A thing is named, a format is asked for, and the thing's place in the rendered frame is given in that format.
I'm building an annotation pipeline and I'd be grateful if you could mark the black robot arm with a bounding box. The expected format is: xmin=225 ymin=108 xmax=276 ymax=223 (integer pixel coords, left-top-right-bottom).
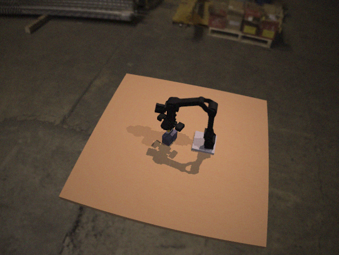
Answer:
xmin=154 ymin=97 xmax=218 ymax=150

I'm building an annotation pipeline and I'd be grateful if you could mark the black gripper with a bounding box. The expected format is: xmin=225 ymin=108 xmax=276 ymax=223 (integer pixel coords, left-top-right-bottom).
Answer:
xmin=157 ymin=113 xmax=185 ymax=132

